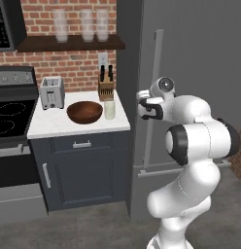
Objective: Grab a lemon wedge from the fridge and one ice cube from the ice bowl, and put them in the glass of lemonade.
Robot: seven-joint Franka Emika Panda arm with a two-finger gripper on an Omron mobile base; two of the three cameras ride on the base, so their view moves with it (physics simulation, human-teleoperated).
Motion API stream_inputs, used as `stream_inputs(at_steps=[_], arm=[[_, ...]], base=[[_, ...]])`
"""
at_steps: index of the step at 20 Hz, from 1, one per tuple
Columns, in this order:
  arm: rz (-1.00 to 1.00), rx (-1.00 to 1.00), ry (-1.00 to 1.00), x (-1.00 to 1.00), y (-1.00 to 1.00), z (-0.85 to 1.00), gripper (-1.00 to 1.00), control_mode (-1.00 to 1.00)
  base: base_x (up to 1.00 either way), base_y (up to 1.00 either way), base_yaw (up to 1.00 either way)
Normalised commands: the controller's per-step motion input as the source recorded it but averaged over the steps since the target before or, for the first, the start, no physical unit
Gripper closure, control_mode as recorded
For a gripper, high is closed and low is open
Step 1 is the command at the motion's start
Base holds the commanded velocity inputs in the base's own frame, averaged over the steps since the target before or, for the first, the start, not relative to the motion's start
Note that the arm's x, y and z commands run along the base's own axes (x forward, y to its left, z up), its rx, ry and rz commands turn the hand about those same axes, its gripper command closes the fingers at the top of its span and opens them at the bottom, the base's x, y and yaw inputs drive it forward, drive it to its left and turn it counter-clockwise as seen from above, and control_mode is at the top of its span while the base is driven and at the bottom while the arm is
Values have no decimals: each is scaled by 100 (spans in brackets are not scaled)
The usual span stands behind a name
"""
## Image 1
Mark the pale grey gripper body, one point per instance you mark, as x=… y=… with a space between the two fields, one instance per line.
x=144 y=95

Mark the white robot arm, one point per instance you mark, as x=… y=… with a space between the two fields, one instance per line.
x=193 y=136

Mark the glass of lemonade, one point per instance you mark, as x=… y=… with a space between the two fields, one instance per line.
x=110 y=110

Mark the dark grey fridge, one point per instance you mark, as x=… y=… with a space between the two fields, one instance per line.
x=129 y=48

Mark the brown wooden bowl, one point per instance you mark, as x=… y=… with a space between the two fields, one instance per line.
x=84 y=112

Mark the grey fridge door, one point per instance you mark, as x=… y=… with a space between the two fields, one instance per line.
x=197 y=48

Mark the grey fridge bottom drawer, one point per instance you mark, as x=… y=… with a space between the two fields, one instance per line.
x=140 y=194

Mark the wooden knife block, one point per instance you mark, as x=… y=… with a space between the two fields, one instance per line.
x=106 y=89

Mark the dark blue drawer front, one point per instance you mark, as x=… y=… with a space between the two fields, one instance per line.
x=82 y=143

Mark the silver toaster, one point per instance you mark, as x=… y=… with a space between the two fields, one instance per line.
x=51 y=93

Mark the dark blue base cabinet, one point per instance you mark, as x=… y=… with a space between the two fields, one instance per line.
x=86 y=171

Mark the dark blue cupboard door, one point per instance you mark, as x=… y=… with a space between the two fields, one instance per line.
x=83 y=178

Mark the black and silver stove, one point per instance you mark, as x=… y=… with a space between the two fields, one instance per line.
x=12 y=113

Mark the black microwave oven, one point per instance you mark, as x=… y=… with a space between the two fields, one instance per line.
x=7 y=22

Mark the white wall socket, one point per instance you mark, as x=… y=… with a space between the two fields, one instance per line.
x=103 y=60

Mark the dark wooden wall shelf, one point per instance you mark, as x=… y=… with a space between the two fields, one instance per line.
x=70 y=43

